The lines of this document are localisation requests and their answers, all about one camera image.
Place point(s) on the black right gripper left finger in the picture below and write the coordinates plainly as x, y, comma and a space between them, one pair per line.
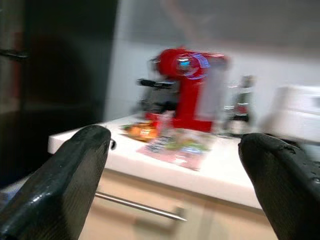
50, 187

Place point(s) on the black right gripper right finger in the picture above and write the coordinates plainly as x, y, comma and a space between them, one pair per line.
282, 180

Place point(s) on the black fridge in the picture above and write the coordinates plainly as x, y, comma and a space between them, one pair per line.
57, 87

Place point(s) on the white kitchen appliance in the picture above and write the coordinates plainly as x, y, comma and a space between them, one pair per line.
292, 112

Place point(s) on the pink printed food packet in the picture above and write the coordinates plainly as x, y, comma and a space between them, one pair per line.
180, 150

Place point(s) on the orange snack packet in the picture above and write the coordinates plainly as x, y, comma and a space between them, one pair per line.
141, 131

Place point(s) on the beige kitchen cabinet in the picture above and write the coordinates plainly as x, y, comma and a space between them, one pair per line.
175, 200

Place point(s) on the red coffee machine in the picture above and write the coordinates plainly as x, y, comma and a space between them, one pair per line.
190, 95

